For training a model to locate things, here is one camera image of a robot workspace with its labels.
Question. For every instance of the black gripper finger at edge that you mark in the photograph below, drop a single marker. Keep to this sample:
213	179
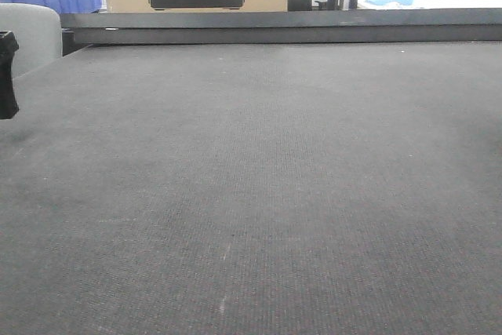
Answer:
9	45

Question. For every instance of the white table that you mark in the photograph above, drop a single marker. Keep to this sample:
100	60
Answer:
441	4

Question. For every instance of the black conveyor side rail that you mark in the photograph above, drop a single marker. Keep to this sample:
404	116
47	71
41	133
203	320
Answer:
351	26

